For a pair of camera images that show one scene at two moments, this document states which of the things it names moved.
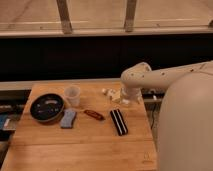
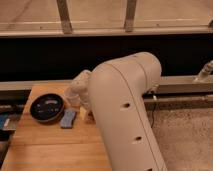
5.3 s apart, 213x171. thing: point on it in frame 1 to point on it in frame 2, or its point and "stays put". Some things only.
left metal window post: x=65 y=16 stays put
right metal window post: x=129 y=16 stays put
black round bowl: x=47 y=107 stays put
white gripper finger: x=116 y=96 to x=83 y=113
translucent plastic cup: x=72 y=94 stays put
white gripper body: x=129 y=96 to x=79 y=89
